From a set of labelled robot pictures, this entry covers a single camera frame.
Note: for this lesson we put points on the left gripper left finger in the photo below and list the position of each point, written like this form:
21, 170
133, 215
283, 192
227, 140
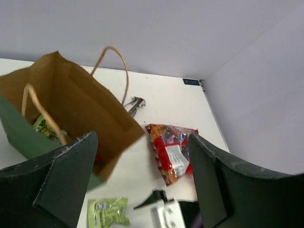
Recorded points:
48, 191

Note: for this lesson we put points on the right blue corner label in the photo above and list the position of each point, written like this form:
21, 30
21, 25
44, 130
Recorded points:
191, 82

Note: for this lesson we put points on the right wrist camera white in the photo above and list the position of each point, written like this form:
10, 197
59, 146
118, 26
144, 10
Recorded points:
162, 211

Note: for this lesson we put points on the green brown paper bag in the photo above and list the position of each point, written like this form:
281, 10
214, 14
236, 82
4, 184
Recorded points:
78, 104

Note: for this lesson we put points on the large red snack bag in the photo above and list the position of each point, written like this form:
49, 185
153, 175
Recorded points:
169, 145

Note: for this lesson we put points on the dark brown chocolate bar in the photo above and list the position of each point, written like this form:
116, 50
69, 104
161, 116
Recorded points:
133, 106

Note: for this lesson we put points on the light green candy packet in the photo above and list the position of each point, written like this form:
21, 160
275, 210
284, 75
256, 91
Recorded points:
103, 213

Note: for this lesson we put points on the green yellow candy packet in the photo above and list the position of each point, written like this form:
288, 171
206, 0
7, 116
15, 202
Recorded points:
42, 127

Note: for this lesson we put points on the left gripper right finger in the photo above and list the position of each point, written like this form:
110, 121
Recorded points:
233, 193

